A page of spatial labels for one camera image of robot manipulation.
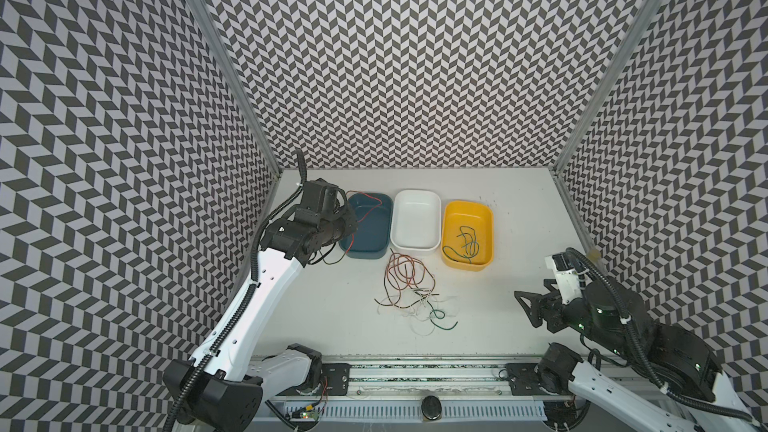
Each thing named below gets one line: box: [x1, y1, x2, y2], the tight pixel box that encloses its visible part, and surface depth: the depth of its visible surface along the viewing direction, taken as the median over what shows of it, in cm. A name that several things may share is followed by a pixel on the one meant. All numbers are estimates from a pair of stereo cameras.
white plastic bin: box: [390, 189, 442, 252], surface depth 104 cm
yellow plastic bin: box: [440, 200, 494, 271], surface depth 98 cm
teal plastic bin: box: [338, 192, 393, 259], surface depth 95 cm
